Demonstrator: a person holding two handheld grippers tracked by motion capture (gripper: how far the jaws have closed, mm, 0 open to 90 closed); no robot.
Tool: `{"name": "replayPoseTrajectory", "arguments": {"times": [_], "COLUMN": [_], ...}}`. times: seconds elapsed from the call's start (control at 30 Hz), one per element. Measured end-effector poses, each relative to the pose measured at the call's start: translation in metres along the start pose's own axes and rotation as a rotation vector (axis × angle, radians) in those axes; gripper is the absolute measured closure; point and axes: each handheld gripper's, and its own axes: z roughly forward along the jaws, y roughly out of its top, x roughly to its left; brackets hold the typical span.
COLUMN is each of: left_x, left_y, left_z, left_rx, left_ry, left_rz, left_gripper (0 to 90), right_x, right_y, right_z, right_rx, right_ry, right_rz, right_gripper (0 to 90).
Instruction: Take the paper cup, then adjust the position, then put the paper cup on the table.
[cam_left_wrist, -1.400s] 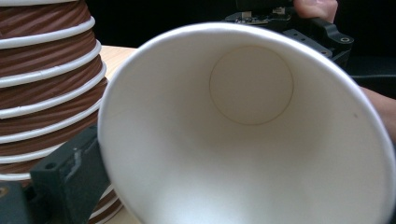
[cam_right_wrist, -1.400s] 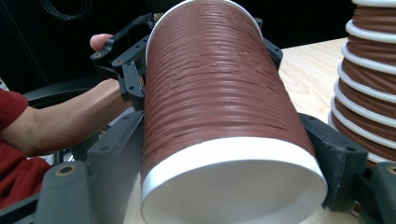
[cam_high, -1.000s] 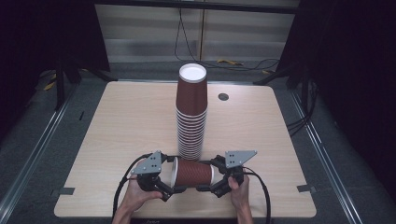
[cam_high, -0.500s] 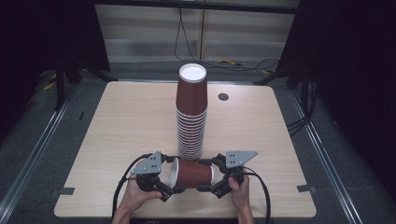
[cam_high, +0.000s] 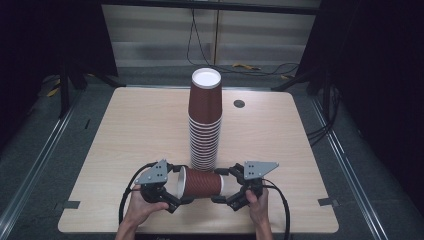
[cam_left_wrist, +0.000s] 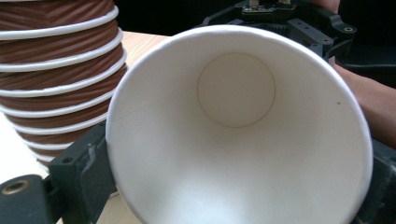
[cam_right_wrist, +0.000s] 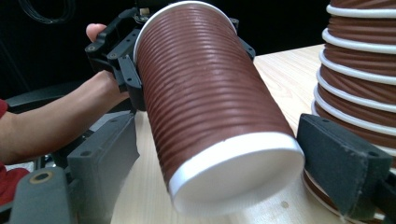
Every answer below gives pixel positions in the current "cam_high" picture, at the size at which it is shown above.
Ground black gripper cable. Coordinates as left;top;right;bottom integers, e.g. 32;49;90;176
261;178;292;240
118;161;158;226

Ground black hanging cable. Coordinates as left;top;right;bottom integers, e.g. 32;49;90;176
185;8;214;69

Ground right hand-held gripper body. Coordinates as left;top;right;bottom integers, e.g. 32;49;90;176
233;161;280;205

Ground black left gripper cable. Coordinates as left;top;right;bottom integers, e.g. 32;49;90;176
118;161;158;226

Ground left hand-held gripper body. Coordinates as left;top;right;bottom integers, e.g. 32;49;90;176
134;159;178;205

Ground yellow floor tape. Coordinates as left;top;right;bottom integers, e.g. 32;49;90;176
45;78;62;98
232;62;262;72

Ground metal floor rail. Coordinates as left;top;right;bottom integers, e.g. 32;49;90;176
309;96;391;240
0;89;84;234

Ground bundle of black cables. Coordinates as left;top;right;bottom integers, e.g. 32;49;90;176
306;84;342;148

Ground black floor cable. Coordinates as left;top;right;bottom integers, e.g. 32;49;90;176
221;61;301;78

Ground thin vertical pole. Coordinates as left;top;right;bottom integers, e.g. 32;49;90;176
212;9;221;66

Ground grey tape strip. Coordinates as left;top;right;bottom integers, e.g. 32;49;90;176
55;200;81;211
317;197;340;208

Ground black overhead bar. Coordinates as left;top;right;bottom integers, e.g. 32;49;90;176
99;0;322;16

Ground dark curtain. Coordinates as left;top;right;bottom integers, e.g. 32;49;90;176
295;0;424;218
0;0;119;151

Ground person's right hand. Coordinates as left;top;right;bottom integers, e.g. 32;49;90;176
245;187;270;228

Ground person's left hand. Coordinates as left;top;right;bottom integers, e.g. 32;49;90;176
124;185;170;228

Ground black metal stand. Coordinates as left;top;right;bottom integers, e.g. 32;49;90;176
270;66;334;125
58;65;127;120

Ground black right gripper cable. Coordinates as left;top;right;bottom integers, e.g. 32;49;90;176
261;178;292;240

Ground brown ribbed paper cup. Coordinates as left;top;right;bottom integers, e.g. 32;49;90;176
176;165;225;200

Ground stack of brown paper cups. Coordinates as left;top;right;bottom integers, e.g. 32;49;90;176
187;67;224;172

